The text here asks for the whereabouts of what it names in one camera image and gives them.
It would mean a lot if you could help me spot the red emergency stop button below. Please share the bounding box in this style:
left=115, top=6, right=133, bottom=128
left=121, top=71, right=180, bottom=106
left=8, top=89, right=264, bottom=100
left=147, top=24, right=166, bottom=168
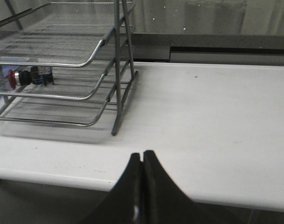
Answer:
left=7, top=66, right=54, bottom=90

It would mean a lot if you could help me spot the dark grey back counter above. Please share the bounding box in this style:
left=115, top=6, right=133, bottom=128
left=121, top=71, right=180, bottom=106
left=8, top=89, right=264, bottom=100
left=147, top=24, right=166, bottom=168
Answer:
left=132, top=33, right=284, bottom=66

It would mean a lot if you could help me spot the silver mesh tray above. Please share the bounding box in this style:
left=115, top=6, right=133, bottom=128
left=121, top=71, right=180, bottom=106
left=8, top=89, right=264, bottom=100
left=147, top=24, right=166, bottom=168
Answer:
left=0, top=2, right=123, bottom=68
left=0, top=95, right=117, bottom=127
left=0, top=60, right=115, bottom=101

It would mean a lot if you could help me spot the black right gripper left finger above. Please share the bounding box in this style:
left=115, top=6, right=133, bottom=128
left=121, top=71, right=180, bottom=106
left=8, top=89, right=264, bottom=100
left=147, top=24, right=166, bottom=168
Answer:
left=80, top=153, right=142, bottom=224

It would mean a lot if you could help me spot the silver rack wire frame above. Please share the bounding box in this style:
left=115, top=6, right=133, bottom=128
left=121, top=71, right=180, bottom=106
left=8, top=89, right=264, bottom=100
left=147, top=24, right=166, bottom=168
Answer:
left=0, top=0, right=137, bottom=135

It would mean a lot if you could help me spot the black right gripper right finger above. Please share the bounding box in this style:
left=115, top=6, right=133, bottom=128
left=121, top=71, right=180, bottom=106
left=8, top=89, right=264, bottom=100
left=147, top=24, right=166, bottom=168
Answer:
left=143, top=150, right=222, bottom=224

